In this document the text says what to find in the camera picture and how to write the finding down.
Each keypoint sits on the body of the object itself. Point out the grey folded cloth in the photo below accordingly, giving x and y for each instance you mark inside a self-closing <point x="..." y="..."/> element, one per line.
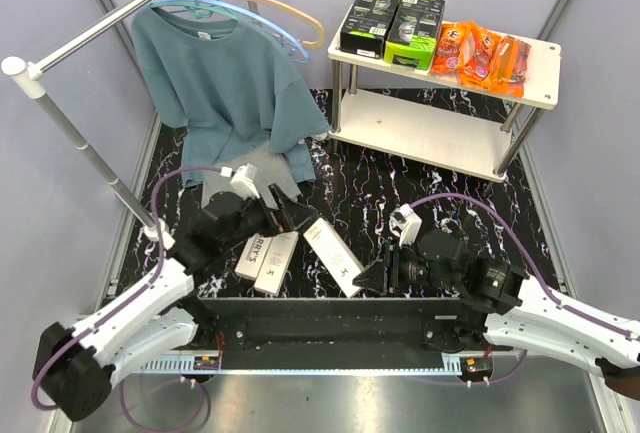
<point x="271" y="168"/>

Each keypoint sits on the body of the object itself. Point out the teal t-shirt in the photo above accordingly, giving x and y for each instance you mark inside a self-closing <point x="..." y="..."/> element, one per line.
<point x="231" y="86"/>

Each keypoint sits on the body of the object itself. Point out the orange snack packet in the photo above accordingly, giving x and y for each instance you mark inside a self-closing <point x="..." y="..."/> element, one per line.
<point x="453" y="48"/>
<point x="509" y="70"/>
<point x="476" y="72"/>

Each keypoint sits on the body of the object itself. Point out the long white cosmetic box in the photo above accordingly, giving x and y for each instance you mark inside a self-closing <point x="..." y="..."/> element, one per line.
<point x="335" y="255"/>

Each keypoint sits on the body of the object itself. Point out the black razor box on shelf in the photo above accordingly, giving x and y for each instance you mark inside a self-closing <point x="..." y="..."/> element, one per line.
<point x="365" y="28"/>

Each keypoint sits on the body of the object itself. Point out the black green razor box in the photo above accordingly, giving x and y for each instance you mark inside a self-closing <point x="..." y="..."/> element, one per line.
<point x="414" y="32"/>

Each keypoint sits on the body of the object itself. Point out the blue plastic hanger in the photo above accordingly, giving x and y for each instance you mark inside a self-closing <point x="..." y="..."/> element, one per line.
<point x="250" y="18"/>

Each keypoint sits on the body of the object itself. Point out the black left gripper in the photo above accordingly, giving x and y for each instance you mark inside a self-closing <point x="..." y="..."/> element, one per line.
<point x="289" y="215"/>

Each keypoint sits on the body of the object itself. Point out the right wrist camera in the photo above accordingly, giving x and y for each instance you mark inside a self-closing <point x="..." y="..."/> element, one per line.
<point x="405" y="224"/>

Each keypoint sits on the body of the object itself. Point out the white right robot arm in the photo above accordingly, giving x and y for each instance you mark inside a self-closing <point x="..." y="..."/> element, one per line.
<point x="504" y="306"/>

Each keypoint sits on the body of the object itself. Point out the white Harry's box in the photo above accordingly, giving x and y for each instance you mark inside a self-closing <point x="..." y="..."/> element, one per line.
<point x="252" y="257"/>
<point x="276" y="262"/>

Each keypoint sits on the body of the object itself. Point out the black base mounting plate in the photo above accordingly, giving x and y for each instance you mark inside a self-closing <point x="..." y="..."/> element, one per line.
<point x="337" y="335"/>

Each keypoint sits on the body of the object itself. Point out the white slotted cable duct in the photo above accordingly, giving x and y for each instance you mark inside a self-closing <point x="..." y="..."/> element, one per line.
<point x="183" y="364"/>

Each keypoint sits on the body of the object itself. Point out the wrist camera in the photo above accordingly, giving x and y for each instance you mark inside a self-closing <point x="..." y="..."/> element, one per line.
<point x="405" y="224"/>
<point x="242" y="180"/>

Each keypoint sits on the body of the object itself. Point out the aluminium rail frame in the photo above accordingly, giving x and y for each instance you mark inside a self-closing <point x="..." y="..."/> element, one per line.
<point x="555" y="340"/>

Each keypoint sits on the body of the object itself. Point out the black marble pattern mat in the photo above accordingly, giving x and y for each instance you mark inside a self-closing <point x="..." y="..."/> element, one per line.
<point x="356" y="189"/>

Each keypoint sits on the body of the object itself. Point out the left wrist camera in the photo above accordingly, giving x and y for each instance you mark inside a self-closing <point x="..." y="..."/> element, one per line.
<point x="242" y="180"/>

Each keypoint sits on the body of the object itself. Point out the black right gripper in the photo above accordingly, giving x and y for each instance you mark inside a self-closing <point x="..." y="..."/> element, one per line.
<point x="377" y="277"/>

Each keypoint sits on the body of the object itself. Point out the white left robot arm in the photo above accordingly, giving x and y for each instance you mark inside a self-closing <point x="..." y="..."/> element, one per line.
<point x="78" y="366"/>

